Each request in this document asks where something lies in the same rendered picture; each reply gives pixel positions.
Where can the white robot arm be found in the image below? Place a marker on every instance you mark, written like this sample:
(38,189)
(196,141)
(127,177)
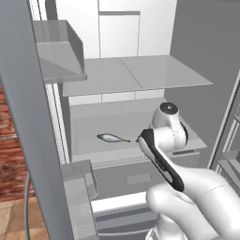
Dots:
(200,193)

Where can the grey blue fish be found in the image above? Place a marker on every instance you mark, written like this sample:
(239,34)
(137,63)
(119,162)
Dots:
(110,137)

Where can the glass fridge shelf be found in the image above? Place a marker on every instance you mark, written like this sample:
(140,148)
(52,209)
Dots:
(93,118)
(125,73)

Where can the grey fridge crisper drawer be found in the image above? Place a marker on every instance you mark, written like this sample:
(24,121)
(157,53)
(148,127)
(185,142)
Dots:
(125,178)

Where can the grey door bin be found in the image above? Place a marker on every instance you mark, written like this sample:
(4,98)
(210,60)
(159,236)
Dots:
(76,190)
(229,165)
(56,56)

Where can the grey fridge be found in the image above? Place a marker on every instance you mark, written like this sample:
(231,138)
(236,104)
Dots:
(193,37)

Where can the grey freezer drawer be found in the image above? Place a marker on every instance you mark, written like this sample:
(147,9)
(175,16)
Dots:
(118,212)

